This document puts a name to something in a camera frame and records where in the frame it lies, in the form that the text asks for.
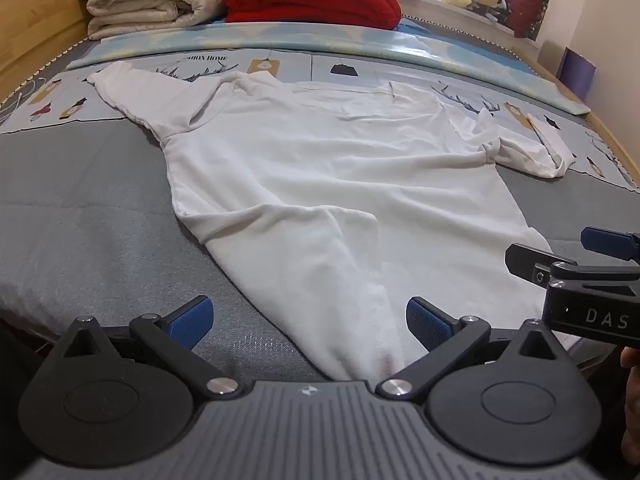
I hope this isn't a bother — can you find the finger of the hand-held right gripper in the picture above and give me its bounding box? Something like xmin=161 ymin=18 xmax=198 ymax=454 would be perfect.
xmin=505 ymin=242 xmax=576 ymax=289
xmin=581 ymin=226 xmax=640 ymax=262

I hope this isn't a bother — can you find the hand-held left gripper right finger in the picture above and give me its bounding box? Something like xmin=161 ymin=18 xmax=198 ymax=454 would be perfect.
xmin=375 ymin=296 xmax=576 ymax=402

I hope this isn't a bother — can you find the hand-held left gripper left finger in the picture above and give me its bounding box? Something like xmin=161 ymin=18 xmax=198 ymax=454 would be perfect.
xmin=47 ymin=296 xmax=241 ymax=401

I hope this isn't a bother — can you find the white shirt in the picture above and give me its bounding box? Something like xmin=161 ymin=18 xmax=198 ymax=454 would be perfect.
xmin=87 ymin=62 xmax=583 ymax=383

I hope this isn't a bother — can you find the person's right hand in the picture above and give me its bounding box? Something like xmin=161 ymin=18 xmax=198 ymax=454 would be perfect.
xmin=619 ymin=346 xmax=640 ymax=461

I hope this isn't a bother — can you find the grey bed cover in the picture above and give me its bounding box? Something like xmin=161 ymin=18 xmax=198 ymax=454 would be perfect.
xmin=0 ymin=15 xmax=640 ymax=386

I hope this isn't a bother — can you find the purple box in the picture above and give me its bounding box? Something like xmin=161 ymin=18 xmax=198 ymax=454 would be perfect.
xmin=557 ymin=47 xmax=598 ymax=93

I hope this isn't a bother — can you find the dark red cushion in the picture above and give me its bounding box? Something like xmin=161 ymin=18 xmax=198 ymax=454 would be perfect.
xmin=505 ymin=0 xmax=551 ymax=39

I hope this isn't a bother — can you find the deer print bed sheet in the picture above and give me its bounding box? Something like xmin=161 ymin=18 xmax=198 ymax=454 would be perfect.
xmin=0 ymin=47 xmax=640 ymax=191

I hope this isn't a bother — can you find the white windowsill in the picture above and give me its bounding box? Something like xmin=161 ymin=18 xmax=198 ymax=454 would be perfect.
xmin=392 ymin=0 xmax=541 ymax=43

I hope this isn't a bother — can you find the light blue patterned mat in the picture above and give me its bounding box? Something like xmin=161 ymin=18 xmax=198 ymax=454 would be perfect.
xmin=67 ymin=22 xmax=592 ymax=117

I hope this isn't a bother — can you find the cream folded blanket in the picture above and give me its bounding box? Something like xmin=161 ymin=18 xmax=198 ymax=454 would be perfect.
xmin=77 ymin=0 xmax=237 ymax=41

